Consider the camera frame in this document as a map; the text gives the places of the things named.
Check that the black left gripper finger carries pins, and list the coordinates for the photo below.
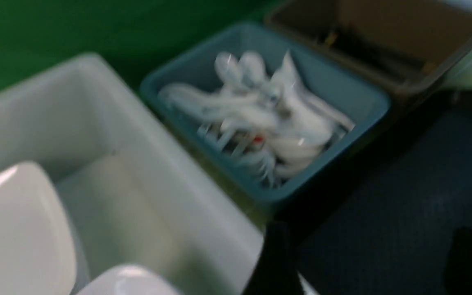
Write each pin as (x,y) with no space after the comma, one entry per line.
(275,272)

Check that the white plate in tub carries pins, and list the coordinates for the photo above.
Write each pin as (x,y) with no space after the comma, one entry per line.
(37,252)

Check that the black serving tray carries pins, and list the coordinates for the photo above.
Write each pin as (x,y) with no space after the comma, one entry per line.
(396,218)

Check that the stack of small white bowls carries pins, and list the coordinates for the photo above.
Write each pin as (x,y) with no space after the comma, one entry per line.
(129,279)

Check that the pile of white spoons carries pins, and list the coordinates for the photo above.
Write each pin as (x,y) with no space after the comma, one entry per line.
(270,125)

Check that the teal plastic spoon bin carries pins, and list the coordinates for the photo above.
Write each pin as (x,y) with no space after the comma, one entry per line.
(364,103)

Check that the large white plastic tub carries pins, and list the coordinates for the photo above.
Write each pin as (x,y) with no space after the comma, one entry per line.
(131,192)

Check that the black chopsticks in bin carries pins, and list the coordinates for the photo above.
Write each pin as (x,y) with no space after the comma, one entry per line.
(367,49)

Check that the brown plastic chopstick bin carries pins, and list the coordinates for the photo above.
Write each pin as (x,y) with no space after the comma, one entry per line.
(420,40)

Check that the green backdrop cloth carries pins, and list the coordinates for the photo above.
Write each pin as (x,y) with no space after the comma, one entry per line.
(134,36)

